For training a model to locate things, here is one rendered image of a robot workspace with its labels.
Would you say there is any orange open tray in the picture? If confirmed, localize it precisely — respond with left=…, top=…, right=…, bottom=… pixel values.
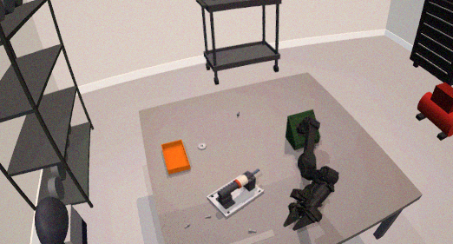
left=161, top=140, right=190, bottom=174

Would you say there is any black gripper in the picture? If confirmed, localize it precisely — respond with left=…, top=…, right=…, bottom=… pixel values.
left=284, top=192, right=323, bottom=231

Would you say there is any white ring washer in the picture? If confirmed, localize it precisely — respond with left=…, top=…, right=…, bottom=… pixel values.
left=198, top=143, right=207, bottom=150

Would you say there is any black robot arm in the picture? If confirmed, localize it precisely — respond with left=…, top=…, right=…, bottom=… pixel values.
left=290, top=116, right=339, bottom=205

